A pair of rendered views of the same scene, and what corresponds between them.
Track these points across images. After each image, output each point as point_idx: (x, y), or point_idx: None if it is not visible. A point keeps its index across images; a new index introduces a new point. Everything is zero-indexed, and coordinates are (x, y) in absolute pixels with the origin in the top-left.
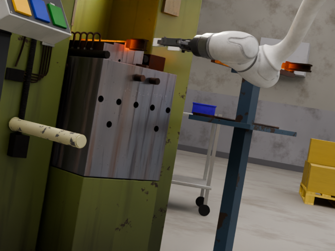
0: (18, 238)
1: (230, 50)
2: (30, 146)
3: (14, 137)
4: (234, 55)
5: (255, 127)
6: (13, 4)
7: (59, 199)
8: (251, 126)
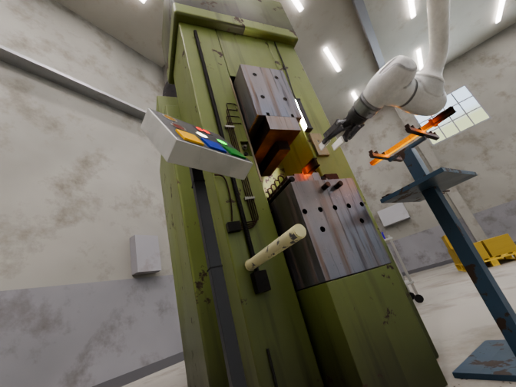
0: (300, 372)
1: (388, 76)
2: (271, 279)
3: (253, 275)
4: (396, 77)
5: (446, 169)
6: (181, 136)
7: (317, 316)
8: (443, 168)
